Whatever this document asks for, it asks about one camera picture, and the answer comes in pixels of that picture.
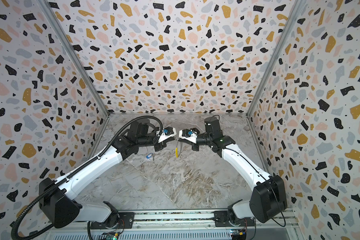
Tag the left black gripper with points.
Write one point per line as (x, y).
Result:
(163, 145)

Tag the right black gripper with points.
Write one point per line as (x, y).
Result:
(193, 145)

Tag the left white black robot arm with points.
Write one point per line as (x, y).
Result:
(60, 205)

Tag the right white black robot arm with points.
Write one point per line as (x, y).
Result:
(268, 198)

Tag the left green circuit board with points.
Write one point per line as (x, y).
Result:
(113, 235)

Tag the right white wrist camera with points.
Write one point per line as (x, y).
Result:
(187, 133)

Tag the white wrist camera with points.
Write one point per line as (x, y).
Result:
(166, 133)
(187, 133)

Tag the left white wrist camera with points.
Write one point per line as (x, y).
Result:
(166, 133)

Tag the aluminium mounting rail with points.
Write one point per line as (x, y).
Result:
(283, 226)

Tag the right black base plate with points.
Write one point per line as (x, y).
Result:
(226, 219)

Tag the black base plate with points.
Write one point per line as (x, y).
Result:
(122, 221)
(226, 219)

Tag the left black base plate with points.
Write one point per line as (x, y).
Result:
(122, 221)

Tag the white slotted cable duct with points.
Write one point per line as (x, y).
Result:
(154, 235)

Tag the right circuit board with wires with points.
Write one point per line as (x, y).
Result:
(238, 234)

